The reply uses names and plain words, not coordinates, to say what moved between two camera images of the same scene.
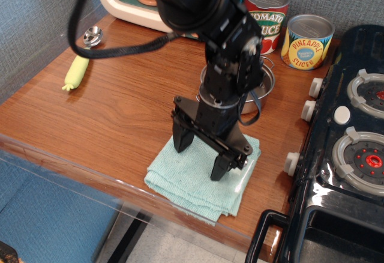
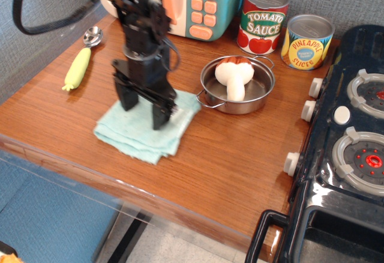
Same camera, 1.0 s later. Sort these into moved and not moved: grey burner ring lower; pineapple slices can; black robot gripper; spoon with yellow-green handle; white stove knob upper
Moved: black robot gripper
Not moved: spoon with yellow-green handle; white stove knob upper; grey burner ring lower; pineapple slices can
